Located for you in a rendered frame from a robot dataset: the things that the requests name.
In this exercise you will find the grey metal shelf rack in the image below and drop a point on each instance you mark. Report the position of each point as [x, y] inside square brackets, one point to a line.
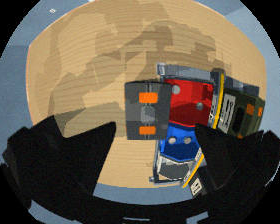
[193, 74]

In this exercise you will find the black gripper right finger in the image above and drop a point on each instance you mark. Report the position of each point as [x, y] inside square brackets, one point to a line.
[223, 152]

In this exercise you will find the olive green case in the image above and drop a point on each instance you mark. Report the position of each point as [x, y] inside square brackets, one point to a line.
[240, 113]

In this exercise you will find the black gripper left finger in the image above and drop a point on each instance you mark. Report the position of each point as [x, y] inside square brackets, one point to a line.
[84, 155]

